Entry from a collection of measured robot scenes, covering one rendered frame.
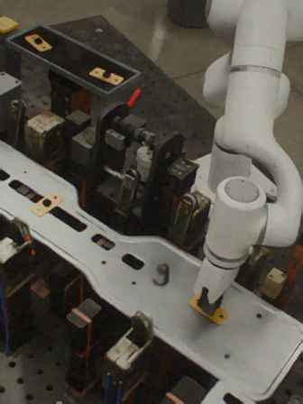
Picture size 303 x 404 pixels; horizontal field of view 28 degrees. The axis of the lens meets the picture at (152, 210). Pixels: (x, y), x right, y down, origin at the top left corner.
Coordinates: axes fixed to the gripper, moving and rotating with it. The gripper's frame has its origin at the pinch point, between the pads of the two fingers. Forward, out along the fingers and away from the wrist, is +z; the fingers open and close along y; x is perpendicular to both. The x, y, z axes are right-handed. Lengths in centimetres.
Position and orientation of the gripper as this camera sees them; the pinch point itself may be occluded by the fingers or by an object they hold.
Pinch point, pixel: (211, 301)
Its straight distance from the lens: 127.9
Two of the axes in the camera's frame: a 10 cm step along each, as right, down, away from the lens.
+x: 7.9, 4.8, -3.7
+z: -1.0, 7.1, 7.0
